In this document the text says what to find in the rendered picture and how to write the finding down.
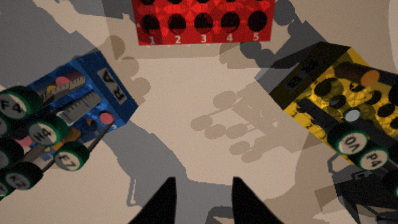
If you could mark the red tube rack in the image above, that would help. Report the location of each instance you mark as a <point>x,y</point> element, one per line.
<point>238,21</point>

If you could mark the yellow tube rack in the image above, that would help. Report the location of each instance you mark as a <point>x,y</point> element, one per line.
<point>319,66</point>

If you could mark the blue tube rack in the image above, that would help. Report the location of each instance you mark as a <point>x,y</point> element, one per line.
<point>100,78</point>

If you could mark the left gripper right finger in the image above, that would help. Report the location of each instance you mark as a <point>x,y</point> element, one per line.
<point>247,206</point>

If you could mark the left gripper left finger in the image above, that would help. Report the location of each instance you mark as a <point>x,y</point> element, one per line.
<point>161,208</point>

